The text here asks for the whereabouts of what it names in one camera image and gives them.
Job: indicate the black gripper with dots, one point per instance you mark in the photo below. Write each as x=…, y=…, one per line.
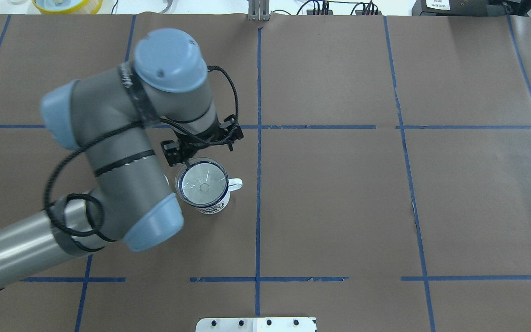
x=170, y=152

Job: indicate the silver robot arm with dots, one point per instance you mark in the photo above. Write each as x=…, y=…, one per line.
x=112, y=187

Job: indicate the white enamel cup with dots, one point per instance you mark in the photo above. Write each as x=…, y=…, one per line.
x=215, y=203

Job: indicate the yellow tape roll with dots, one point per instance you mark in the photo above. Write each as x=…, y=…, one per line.
x=68, y=7

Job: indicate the brown paper table cover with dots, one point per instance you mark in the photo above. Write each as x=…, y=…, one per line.
x=387, y=171

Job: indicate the black computer box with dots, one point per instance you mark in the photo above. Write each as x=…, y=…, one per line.
x=462, y=8

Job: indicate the aluminium frame post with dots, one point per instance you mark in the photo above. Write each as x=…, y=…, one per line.
x=259, y=10

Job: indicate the white pedestal column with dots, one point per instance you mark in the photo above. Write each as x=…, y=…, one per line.
x=257, y=324

